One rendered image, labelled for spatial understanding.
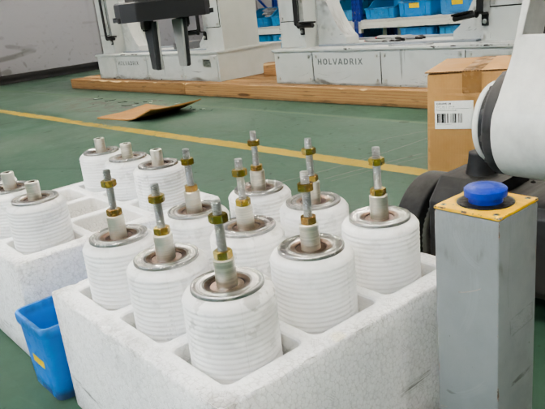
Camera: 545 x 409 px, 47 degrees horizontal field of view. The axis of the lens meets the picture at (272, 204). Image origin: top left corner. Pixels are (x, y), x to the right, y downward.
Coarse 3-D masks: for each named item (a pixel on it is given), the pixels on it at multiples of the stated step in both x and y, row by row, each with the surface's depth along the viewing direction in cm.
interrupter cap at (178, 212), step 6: (180, 204) 90; (204, 204) 89; (210, 204) 89; (168, 210) 88; (174, 210) 88; (180, 210) 88; (186, 210) 88; (204, 210) 88; (210, 210) 86; (168, 216) 87; (174, 216) 85; (180, 216) 85; (186, 216) 85; (192, 216) 84; (198, 216) 84; (204, 216) 85
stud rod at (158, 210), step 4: (152, 184) 69; (156, 184) 69; (152, 188) 69; (156, 188) 69; (152, 192) 69; (156, 192) 69; (156, 204) 70; (160, 204) 70; (156, 208) 70; (160, 208) 70; (156, 212) 70; (160, 212) 70; (156, 216) 70; (160, 216) 70; (156, 220) 71; (160, 220) 70; (164, 220) 71; (160, 224) 70; (164, 224) 71
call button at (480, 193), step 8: (472, 184) 60; (480, 184) 60; (488, 184) 60; (496, 184) 60; (464, 192) 60; (472, 192) 59; (480, 192) 58; (488, 192) 58; (496, 192) 58; (504, 192) 58; (472, 200) 59; (480, 200) 59; (488, 200) 58; (496, 200) 58
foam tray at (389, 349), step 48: (432, 288) 74; (96, 336) 75; (144, 336) 70; (288, 336) 67; (336, 336) 65; (384, 336) 69; (432, 336) 76; (96, 384) 80; (144, 384) 67; (192, 384) 60; (240, 384) 59; (288, 384) 60; (336, 384) 65; (384, 384) 71; (432, 384) 77
